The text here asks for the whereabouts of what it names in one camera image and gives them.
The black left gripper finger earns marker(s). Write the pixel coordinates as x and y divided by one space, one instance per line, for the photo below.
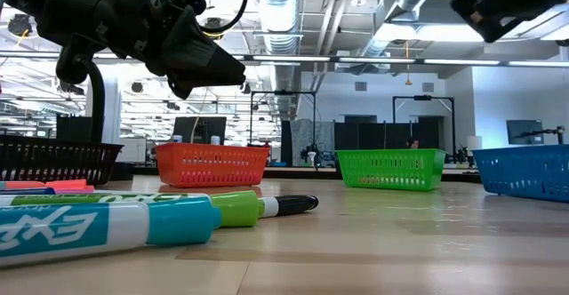
200 64
181 91

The orange plastic basket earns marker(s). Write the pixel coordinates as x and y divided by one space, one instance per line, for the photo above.
209 166

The light green Expo marker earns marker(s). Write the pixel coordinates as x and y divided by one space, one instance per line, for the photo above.
235 208

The teal Expo marker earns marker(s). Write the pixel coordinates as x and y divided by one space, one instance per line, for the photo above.
178 221

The pink cap white marker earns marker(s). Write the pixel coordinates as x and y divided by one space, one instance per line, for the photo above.
71 189

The black cap white marker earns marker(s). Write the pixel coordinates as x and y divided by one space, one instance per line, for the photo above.
293 204

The blue plastic basket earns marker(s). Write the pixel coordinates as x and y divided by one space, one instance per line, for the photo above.
524 170

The orange highlighter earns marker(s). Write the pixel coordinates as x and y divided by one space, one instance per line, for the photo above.
26 185

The dark blue Expo marker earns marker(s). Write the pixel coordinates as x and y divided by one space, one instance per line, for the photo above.
22 192

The green plastic basket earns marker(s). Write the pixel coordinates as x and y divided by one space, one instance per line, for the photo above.
391 170

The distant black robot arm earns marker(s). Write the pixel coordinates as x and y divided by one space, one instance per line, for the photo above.
461 153

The black computer monitor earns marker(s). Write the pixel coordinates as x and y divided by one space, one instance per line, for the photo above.
200 128

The long ceiling light bar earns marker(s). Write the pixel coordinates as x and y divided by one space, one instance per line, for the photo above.
289 58

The black round ceiling fixture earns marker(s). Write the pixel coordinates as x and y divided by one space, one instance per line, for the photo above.
20 25

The black box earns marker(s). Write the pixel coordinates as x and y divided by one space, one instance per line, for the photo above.
73 128

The black plastic basket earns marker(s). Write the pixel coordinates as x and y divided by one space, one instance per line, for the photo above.
53 161

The white cylinder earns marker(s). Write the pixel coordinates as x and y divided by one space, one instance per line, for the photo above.
474 143

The person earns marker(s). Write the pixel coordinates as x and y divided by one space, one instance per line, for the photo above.
413 143

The black partition panels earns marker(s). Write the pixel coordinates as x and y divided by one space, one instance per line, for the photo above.
373 135

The black station frame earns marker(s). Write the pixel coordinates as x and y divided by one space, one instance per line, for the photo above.
422 97
282 93

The dark wall monitor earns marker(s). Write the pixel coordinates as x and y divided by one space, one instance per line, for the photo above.
524 130

